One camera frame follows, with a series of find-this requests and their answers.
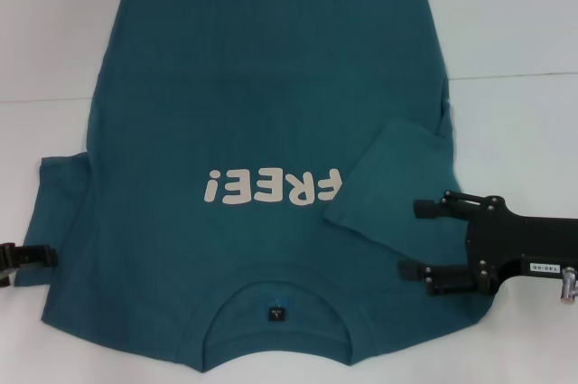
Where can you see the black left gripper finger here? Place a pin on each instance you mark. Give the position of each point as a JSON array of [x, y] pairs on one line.
[[38, 255]]

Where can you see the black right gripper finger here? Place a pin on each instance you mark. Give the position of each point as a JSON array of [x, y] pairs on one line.
[[447, 280], [429, 208]]

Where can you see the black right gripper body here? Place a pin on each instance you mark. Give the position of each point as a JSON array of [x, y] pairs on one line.
[[519, 244]]

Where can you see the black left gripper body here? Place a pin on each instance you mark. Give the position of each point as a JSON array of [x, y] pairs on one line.
[[8, 262]]

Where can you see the teal t-shirt with FREE print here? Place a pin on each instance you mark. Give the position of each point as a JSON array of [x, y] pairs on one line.
[[271, 86]]

